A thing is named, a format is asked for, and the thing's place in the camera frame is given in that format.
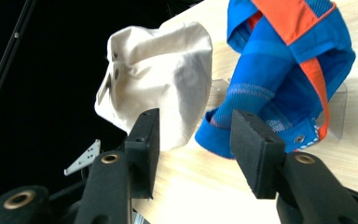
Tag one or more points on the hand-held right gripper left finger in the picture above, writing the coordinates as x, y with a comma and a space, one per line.
144, 149

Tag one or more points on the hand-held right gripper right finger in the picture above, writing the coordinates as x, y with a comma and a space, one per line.
254, 155

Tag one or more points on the cream canvas bucket hat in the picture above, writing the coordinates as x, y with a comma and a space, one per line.
161, 71

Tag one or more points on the blue and orange hat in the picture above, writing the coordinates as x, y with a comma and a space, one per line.
273, 71

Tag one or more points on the clear plastic box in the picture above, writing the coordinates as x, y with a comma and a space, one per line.
338, 115

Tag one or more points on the black metal stand pole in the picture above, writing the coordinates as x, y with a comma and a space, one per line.
9, 49

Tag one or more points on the grey metal bracket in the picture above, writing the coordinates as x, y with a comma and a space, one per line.
85, 158

